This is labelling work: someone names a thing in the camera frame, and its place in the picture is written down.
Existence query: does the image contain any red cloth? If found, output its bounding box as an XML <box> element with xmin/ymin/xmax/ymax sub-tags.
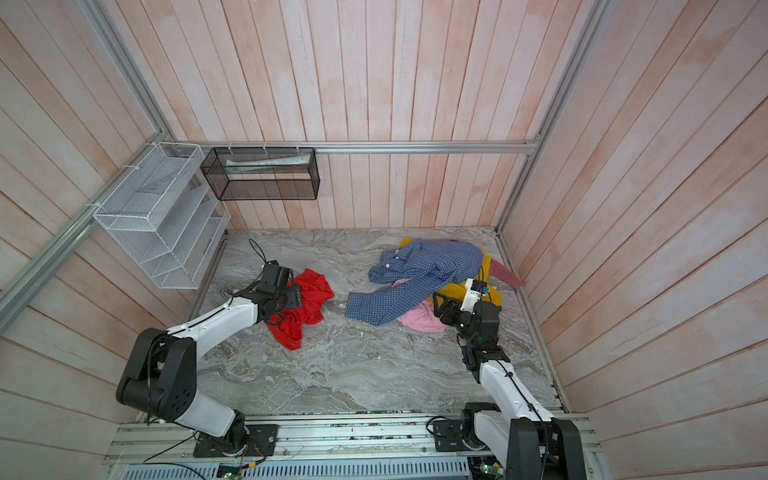
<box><xmin>267</xmin><ymin>269</ymin><xmax>334</xmax><ymax>351</ymax></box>

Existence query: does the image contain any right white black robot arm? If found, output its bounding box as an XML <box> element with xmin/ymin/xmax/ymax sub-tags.
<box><xmin>433</xmin><ymin>294</ymin><xmax>587</xmax><ymax>479</ymax></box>

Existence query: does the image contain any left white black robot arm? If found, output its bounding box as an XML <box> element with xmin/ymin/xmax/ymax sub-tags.
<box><xmin>116</xmin><ymin>260</ymin><xmax>301</xmax><ymax>454</ymax></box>

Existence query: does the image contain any pink cloth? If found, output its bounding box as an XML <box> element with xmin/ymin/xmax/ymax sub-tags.
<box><xmin>397</xmin><ymin>295</ymin><xmax>447</xmax><ymax>333</ymax></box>

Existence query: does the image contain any magenta cloth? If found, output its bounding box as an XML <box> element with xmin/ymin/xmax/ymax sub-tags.
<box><xmin>441</xmin><ymin>240</ymin><xmax>522</xmax><ymax>298</ymax></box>

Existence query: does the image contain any blue checkered shirt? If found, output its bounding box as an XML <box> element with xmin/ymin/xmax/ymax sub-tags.
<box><xmin>345</xmin><ymin>239</ymin><xmax>485</xmax><ymax>326</ymax></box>

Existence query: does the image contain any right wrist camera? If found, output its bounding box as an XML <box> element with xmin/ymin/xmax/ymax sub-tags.
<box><xmin>460</xmin><ymin>278</ymin><xmax>487</xmax><ymax>313</ymax></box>

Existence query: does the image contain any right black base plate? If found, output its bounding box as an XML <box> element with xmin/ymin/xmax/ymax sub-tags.
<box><xmin>426</xmin><ymin>416</ymin><xmax>484</xmax><ymax>452</ymax></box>

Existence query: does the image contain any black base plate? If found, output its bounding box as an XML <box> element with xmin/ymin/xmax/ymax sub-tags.
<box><xmin>426</xmin><ymin>416</ymin><xmax>484</xmax><ymax>452</ymax></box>
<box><xmin>193</xmin><ymin>423</ymin><xmax>279</xmax><ymax>458</ymax></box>

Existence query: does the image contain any black wire mesh basket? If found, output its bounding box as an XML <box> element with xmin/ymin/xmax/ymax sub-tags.
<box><xmin>201</xmin><ymin>146</ymin><xmax>321</xmax><ymax>201</ymax></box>

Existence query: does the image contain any white wire mesh shelf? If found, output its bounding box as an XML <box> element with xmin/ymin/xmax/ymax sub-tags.
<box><xmin>94</xmin><ymin>143</ymin><xmax>230</xmax><ymax>290</ymax></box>

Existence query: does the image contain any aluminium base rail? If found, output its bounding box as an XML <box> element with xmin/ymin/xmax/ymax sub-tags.
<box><xmin>101</xmin><ymin>411</ymin><xmax>603</xmax><ymax>480</ymax></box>

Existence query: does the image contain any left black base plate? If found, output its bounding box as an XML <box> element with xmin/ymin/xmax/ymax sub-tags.
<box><xmin>193</xmin><ymin>423</ymin><xmax>279</xmax><ymax>458</ymax></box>

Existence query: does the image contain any horizontal aluminium frame bar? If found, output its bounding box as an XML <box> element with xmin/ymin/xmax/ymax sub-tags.
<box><xmin>193</xmin><ymin>140</ymin><xmax>538</xmax><ymax>155</ymax></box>

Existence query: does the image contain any left aluminium frame bar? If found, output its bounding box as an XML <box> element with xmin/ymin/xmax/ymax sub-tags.
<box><xmin>1</xmin><ymin>131</ymin><xmax>169</xmax><ymax>334</ymax></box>

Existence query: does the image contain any right aluminium frame post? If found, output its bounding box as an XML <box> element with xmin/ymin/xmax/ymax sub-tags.
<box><xmin>492</xmin><ymin>1</ymin><xmax>615</xmax><ymax>234</ymax></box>

